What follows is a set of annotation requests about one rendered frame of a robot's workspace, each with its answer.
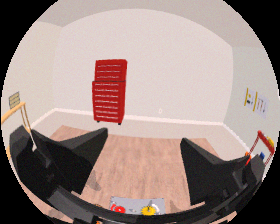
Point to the yellow gear with black stripe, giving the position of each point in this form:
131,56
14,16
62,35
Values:
145,209

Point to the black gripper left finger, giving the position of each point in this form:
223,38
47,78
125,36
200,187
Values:
75,157

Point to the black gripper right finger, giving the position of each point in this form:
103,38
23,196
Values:
204,171

